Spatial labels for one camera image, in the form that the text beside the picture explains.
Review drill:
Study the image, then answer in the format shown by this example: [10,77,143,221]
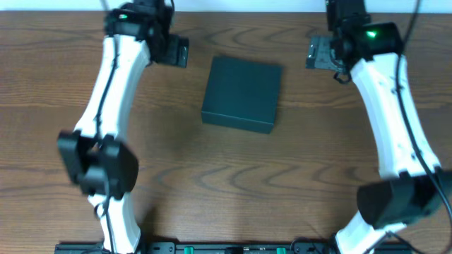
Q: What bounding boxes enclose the black box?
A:
[201,56,283,134]

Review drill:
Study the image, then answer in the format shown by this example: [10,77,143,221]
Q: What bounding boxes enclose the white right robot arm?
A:
[310,22,451,253]

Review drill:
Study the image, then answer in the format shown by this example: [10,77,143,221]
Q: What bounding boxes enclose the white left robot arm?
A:
[55,1,189,253]

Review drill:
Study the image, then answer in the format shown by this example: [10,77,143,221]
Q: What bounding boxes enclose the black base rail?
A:
[54,241,413,254]

